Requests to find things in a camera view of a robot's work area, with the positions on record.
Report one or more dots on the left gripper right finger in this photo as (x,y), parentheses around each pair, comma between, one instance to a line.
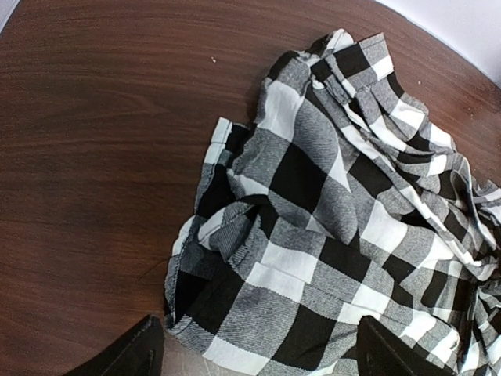
(380,352)

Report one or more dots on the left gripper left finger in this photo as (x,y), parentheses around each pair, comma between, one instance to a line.
(139,351)

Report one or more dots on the black white plaid shirt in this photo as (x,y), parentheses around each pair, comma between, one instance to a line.
(341,201)

